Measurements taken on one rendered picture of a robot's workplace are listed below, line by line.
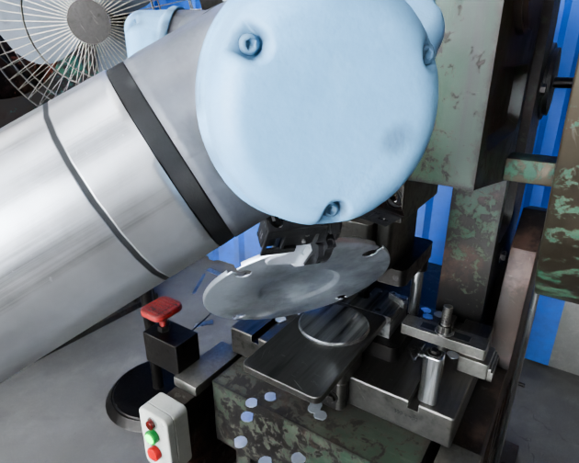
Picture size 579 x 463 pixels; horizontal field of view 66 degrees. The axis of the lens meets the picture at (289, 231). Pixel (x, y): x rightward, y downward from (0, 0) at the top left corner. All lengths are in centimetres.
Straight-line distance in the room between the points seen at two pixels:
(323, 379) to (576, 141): 48
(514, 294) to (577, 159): 74
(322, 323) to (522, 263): 47
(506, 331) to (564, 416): 96
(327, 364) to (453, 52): 47
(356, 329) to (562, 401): 138
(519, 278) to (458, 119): 53
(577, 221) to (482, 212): 56
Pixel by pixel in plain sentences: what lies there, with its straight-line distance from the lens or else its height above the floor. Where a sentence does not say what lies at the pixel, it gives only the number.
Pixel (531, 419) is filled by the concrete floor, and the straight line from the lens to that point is 195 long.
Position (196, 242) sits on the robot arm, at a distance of 15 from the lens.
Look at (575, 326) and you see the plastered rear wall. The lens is 213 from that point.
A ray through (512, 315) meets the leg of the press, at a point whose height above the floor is 70.
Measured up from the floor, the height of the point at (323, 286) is 87.
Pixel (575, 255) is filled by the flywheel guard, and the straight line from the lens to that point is 44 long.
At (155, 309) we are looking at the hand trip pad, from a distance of 92.
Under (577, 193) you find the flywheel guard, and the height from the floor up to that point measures 113.
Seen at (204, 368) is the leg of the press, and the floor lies 64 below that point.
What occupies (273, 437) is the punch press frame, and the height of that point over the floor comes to 59.
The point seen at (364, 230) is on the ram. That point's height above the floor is 97.
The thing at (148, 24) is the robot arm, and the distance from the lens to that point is 27.
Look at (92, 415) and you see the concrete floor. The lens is 189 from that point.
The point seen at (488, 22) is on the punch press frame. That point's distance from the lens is 61.
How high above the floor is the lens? 123
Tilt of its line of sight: 22 degrees down
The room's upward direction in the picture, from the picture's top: straight up
